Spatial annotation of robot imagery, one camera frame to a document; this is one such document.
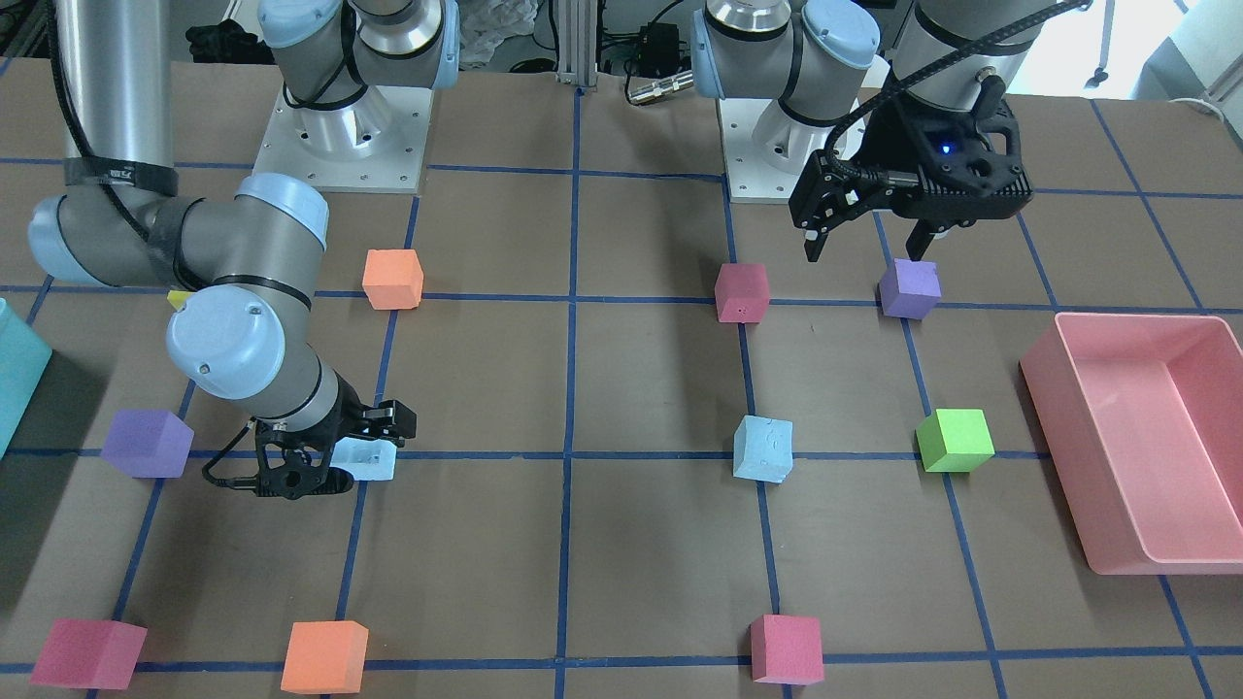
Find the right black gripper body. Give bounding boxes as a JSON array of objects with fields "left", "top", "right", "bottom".
[{"left": 254, "top": 398, "right": 418, "bottom": 500}]

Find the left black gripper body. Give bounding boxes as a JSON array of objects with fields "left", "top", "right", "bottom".
[{"left": 789, "top": 92, "right": 1033, "bottom": 231}]

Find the light blue block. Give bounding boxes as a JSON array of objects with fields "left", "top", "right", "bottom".
[
  {"left": 732, "top": 415, "right": 793, "bottom": 483},
  {"left": 329, "top": 437, "right": 398, "bottom": 483}
]

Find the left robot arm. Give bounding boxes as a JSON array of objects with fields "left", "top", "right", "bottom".
[{"left": 689, "top": 1, "right": 1083, "bottom": 262}]

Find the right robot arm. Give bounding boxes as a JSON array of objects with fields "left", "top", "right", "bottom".
[{"left": 27, "top": 1, "right": 460, "bottom": 500}]

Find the purple block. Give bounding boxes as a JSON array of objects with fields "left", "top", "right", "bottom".
[
  {"left": 101, "top": 409, "right": 194, "bottom": 479},
  {"left": 878, "top": 257, "right": 942, "bottom": 321}
]

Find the crimson block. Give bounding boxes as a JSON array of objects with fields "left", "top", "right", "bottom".
[
  {"left": 713, "top": 264, "right": 771, "bottom": 323},
  {"left": 29, "top": 618, "right": 148, "bottom": 690}
]

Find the orange block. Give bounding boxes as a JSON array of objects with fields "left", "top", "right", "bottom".
[
  {"left": 360, "top": 249, "right": 423, "bottom": 311},
  {"left": 281, "top": 619, "right": 369, "bottom": 695}
]

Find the yellow block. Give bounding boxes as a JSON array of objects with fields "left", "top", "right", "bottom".
[{"left": 167, "top": 290, "right": 194, "bottom": 313}]

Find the green block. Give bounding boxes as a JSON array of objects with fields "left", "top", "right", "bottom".
[{"left": 916, "top": 408, "right": 994, "bottom": 473}]

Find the cyan plastic bin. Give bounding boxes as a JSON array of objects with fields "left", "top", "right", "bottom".
[{"left": 1, "top": 299, "right": 52, "bottom": 456}]

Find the pink plastic bin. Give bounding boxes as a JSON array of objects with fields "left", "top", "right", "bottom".
[{"left": 1021, "top": 313, "right": 1242, "bottom": 575}]

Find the pink block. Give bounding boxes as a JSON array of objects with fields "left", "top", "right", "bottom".
[{"left": 750, "top": 614, "right": 825, "bottom": 687}]

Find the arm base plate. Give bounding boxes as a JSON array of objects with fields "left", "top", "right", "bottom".
[
  {"left": 718, "top": 98, "right": 832, "bottom": 204},
  {"left": 254, "top": 85, "right": 435, "bottom": 195}
]

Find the aluminium frame post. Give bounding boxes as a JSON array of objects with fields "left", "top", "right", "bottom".
[{"left": 548, "top": 0, "right": 602, "bottom": 91}]

